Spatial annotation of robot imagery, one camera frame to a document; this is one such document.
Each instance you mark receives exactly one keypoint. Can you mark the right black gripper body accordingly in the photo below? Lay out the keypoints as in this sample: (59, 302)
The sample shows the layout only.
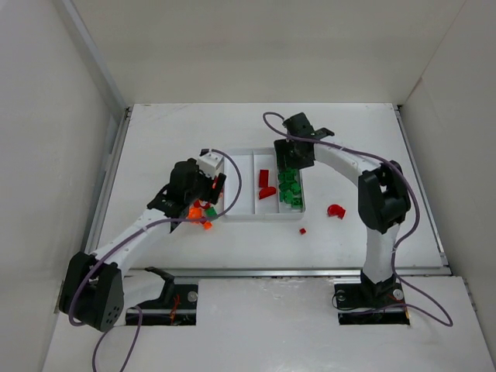
(291, 151)

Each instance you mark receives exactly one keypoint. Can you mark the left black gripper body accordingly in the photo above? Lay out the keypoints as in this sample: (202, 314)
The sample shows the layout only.
(216, 187)

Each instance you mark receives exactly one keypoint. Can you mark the small red lego piece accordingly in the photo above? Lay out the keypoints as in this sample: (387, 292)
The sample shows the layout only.
(263, 178)

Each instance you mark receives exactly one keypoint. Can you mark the red arch lego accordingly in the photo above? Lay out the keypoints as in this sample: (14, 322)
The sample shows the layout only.
(267, 192)

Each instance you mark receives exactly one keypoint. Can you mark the red semicircle lego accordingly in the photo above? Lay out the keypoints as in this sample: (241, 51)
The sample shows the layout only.
(335, 210)

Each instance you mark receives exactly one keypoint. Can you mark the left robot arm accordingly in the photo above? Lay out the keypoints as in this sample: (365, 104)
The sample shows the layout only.
(96, 285)

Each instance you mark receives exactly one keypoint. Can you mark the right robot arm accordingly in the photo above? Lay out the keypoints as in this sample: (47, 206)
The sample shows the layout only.
(382, 203)

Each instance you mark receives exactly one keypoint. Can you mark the orange dome lego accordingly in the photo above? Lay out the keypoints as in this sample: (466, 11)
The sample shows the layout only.
(195, 215)

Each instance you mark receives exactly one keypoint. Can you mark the green square lego plate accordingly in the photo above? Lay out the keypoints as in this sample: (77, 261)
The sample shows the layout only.
(211, 213)

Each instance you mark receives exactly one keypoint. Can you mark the green lego pile in tray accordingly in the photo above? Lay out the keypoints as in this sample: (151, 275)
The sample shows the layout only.
(289, 186)

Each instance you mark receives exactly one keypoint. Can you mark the white three-compartment tray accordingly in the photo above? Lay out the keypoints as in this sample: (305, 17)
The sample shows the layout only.
(241, 189)

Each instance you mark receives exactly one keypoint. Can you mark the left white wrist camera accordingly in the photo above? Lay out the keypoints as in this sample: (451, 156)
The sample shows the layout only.
(209, 162)

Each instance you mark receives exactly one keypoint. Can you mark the aluminium rail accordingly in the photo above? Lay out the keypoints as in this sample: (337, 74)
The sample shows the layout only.
(266, 273)

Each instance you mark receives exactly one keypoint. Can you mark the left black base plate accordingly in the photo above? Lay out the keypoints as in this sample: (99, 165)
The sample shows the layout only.
(162, 301)

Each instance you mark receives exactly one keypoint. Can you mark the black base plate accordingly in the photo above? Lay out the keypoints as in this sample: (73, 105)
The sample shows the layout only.
(355, 308)
(162, 301)

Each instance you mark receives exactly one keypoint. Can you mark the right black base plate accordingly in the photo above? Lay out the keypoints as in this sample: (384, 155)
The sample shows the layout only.
(355, 308)

